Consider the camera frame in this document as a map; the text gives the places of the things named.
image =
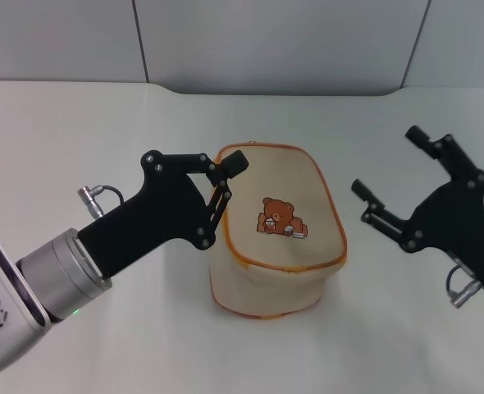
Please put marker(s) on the beige bear print food bag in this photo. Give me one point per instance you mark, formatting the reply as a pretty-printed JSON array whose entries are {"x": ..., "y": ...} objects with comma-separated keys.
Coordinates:
[{"x": 266, "y": 180}]

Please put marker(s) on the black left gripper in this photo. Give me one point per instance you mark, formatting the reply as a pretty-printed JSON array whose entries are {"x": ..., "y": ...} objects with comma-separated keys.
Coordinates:
[{"x": 156, "y": 213}]

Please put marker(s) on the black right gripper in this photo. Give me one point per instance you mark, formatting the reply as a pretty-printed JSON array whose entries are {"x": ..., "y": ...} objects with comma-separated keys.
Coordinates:
[{"x": 463, "y": 221}]

